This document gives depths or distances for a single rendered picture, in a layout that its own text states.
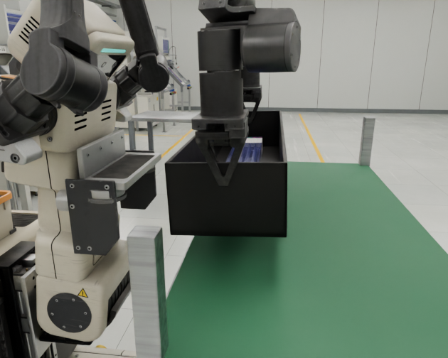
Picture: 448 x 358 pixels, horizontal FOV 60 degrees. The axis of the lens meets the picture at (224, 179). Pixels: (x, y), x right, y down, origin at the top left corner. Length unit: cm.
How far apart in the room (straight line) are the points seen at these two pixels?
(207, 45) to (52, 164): 48
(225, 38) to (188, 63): 961
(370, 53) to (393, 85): 95
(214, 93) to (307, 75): 945
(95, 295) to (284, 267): 45
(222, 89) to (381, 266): 38
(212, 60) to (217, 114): 7
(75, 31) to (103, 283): 53
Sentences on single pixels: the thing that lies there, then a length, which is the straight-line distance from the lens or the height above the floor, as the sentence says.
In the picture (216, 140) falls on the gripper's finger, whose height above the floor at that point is 116.
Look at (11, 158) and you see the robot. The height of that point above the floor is 111.
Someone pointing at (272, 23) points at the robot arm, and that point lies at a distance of 49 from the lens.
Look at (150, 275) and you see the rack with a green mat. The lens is 41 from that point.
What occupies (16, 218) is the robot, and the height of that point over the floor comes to 81.
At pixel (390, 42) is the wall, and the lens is 1025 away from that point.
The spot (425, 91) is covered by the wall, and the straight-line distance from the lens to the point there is 1056.
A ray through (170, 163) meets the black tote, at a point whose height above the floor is 113.
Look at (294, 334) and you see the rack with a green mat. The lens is 51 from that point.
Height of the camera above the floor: 127
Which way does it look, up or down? 17 degrees down
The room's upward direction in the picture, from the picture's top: straight up
